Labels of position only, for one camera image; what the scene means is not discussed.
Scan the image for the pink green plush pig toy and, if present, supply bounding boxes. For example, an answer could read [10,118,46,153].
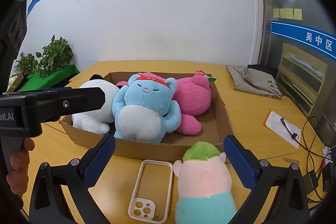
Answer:
[173,141,236,223]

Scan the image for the blue plush cat toy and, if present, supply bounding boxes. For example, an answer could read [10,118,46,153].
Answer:
[112,74,182,143]

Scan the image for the beige clear phone case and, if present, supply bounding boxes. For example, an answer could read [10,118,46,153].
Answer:
[127,160,173,223]

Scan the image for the left human hand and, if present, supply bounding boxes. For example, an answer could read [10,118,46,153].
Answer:
[6,138,35,196]

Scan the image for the black power adapter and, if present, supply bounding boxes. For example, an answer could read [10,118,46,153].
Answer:
[302,170,318,194]

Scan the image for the green cloth table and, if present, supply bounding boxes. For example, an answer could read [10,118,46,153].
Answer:
[18,65,80,92]

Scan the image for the small potted plant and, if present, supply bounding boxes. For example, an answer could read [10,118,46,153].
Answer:
[14,52,38,75]

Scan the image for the white panda plush toy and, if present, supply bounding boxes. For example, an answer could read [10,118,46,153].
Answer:
[71,74,121,135]

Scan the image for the small black box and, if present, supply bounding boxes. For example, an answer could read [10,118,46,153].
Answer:
[322,162,335,192]

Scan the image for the green potted plant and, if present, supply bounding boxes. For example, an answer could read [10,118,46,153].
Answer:
[35,36,74,78]

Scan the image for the white paper card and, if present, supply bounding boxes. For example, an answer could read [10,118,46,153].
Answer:
[264,111,301,148]

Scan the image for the brown cardboard box tray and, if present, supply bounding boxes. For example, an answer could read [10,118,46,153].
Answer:
[59,72,233,162]

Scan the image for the grey cloth bag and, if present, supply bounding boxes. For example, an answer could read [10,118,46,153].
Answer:
[226,65,282,98]

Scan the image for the pink plush bear toy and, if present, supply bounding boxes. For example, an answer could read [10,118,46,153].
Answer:
[115,70,217,136]

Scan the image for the yellow sticky notes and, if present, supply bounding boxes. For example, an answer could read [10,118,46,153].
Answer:
[273,8,302,21]

